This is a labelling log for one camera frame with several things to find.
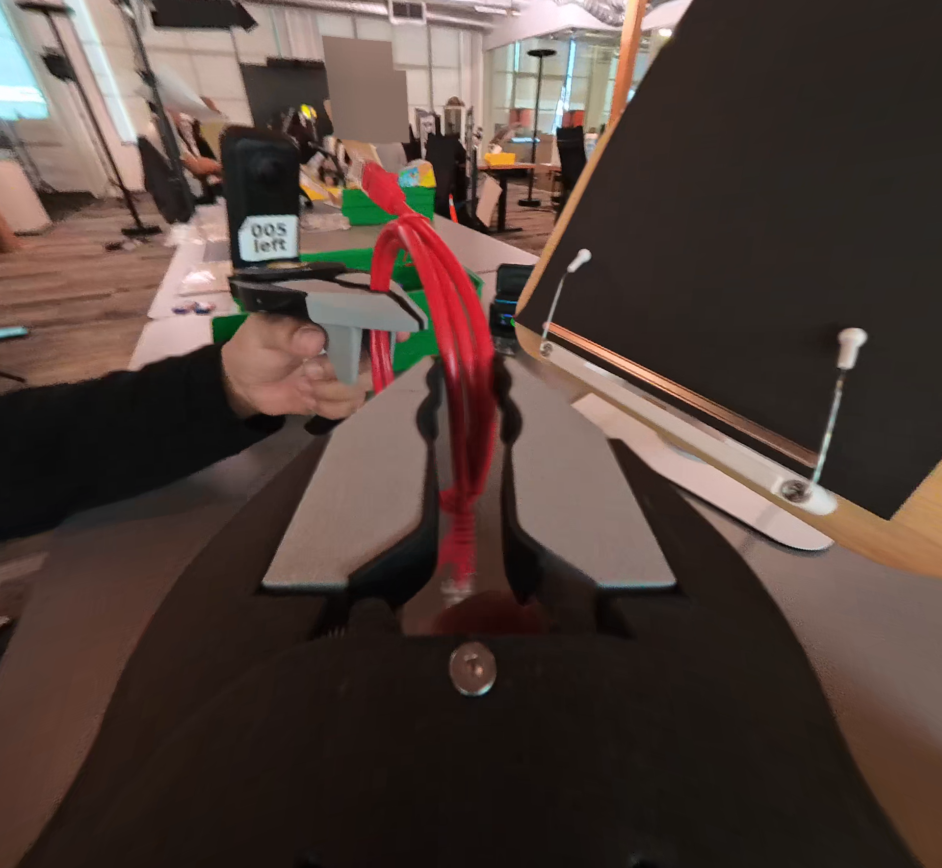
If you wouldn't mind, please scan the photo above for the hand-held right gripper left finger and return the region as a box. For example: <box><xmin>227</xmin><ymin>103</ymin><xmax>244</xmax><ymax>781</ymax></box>
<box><xmin>262</xmin><ymin>357</ymin><xmax>445</xmax><ymax>608</ymax></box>

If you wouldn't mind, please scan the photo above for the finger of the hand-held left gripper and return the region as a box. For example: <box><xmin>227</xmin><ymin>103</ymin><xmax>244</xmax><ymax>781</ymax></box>
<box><xmin>304</xmin><ymin>283</ymin><xmax>429</xmax><ymax>386</ymax></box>
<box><xmin>333</xmin><ymin>269</ymin><xmax>426</xmax><ymax>325</ymax></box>

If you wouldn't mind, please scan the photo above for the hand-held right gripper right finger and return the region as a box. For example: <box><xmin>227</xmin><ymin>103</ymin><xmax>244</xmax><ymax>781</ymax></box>
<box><xmin>493</xmin><ymin>357</ymin><xmax>677</xmax><ymax>604</ymax></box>

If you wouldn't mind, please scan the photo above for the green plastic bin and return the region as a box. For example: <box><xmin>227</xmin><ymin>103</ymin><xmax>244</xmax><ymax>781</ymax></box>
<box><xmin>212</xmin><ymin>246</ymin><xmax>487</xmax><ymax>378</ymax></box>
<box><xmin>340</xmin><ymin>184</ymin><xmax>437</xmax><ymax>228</ymax></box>

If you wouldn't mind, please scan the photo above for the red ethernet cable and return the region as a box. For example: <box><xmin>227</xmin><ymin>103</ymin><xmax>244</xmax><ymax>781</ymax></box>
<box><xmin>361</xmin><ymin>160</ymin><xmax>503</xmax><ymax>600</ymax></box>

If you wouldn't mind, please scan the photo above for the person's left hand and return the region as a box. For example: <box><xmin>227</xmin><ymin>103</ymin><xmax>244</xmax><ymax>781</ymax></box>
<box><xmin>221</xmin><ymin>312</ymin><xmax>374</xmax><ymax>422</ymax></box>

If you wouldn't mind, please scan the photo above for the black light stand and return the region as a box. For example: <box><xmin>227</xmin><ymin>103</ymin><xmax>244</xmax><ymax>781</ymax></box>
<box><xmin>106</xmin><ymin>0</ymin><xmax>164</xmax><ymax>238</ymax></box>

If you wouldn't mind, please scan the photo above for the black battery charger case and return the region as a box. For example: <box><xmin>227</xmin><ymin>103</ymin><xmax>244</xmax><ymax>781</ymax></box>
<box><xmin>488</xmin><ymin>262</ymin><xmax>538</xmax><ymax>359</ymax></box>

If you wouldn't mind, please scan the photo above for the black overhead panel light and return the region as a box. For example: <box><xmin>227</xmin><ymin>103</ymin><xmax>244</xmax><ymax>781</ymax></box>
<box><xmin>149</xmin><ymin>0</ymin><xmax>259</xmax><ymax>32</ymax></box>

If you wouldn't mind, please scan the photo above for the white-tipped page holder pin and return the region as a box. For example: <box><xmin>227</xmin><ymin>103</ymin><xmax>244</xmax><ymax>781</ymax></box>
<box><xmin>779</xmin><ymin>327</ymin><xmax>869</xmax><ymax>505</ymax></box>
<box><xmin>539</xmin><ymin>248</ymin><xmax>593</xmax><ymax>359</ymax></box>

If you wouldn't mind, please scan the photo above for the black office chair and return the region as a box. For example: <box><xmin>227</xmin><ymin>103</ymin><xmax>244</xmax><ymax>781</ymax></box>
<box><xmin>554</xmin><ymin>125</ymin><xmax>590</xmax><ymax>220</ymax></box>

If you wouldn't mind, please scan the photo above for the black floor lamp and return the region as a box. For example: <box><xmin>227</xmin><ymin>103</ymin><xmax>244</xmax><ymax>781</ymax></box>
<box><xmin>519</xmin><ymin>49</ymin><xmax>558</xmax><ymax>209</ymax></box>

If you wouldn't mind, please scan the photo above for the black wooden book stand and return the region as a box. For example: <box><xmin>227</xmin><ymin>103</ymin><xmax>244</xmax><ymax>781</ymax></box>
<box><xmin>514</xmin><ymin>0</ymin><xmax>942</xmax><ymax>581</ymax></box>

